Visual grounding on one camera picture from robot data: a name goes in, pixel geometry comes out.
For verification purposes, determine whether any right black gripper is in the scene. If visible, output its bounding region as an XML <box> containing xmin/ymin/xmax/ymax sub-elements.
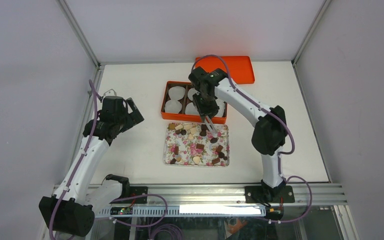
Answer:
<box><xmin>193</xmin><ymin>91</ymin><xmax>220</xmax><ymax>121</ymax></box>

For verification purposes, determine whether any dark square chocolate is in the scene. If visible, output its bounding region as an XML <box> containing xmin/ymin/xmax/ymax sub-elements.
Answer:
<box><xmin>201</xmin><ymin>124</ymin><xmax>208</xmax><ymax>131</ymax></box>

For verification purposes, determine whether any dark round chocolate piece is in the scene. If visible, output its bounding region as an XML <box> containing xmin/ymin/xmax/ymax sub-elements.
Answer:
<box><xmin>199</xmin><ymin>130</ymin><xmax>207</xmax><ymax>137</ymax></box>

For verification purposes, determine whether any dark oval chocolate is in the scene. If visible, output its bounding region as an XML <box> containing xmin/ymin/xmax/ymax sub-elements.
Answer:
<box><xmin>210</xmin><ymin>137</ymin><xmax>218</xmax><ymax>144</ymax></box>

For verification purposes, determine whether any brown rectangular chocolate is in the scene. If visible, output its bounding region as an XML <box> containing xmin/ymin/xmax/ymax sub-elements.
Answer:
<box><xmin>196</xmin><ymin>143</ymin><xmax>205</xmax><ymax>150</ymax></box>

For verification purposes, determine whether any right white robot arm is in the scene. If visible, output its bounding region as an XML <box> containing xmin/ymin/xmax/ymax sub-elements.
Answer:
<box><xmin>188</xmin><ymin>67</ymin><xmax>288</xmax><ymax>203</ymax></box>

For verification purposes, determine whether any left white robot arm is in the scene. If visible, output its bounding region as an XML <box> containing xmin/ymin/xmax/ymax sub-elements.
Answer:
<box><xmin>38</xmin><ymin>96</ymin><xmax>144</xmax><ymax>237</ymax></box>

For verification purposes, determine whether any orange chocolate box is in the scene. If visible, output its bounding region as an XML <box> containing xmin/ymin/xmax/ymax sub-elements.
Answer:
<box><xmin>160</xmin><ymin>80</ymin><xmax>229</xmax><ymax>125</ymax></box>

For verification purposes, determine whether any brown chocolate lower right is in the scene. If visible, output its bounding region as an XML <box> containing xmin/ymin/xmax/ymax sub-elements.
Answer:
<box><xmin>215</xmin><ymin>145</ymin><xmax>224</xmax><ymax>153</ymax></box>

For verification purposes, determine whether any white heart chocolate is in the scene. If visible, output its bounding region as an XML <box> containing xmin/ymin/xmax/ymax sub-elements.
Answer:
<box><xmin>192</xmin><ymin>156</ymin><xmax>201</xmax><ymax>165</ymax></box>

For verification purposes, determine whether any brown chocolate tray corner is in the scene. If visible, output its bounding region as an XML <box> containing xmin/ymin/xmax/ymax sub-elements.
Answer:
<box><xmin>211</xmin><ymin>158</ymin><xmax>221</xmax><ymax>165</ymax></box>

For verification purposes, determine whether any orange box lid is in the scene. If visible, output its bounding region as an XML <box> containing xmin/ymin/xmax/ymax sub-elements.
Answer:
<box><xmin>193</xmin><ymin>56</ymin><xmax>255</xmax><ymax>85</ymax></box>

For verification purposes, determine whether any floral tray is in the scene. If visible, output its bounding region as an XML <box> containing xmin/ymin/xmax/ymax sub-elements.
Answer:
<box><xmin>163</xmin><ymin>122</ymin><xmax>230</xmax><ymax>168</ymax></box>

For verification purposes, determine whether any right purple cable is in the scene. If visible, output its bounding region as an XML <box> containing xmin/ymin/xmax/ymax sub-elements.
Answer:
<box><xmin>190</xmin><ymin>54</ymin><xmax>313</xmax><ymax>223</ymax></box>

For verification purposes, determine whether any purple cable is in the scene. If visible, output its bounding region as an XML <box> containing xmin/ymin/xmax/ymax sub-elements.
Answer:
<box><xmin>190</xmin><ymin>54</ymin><xmax>313</xmax><ymax>223</ymax></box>
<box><xmin>48</xmin><ymin>79</ymin><xmax>105</xmax><ymax>240</ymax></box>

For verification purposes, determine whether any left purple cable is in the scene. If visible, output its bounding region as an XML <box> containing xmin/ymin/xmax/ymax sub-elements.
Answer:
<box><xmin>48</xmin><ymin>79</ymin><xmax>105</xmax><ymax>240</ymax></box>

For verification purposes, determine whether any aluminium frame rail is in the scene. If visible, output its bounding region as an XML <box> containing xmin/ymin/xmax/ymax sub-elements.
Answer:
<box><xmin>82</xmin><ymin>183</ymin><xmax>347</xmax><ymax>220</ymax></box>

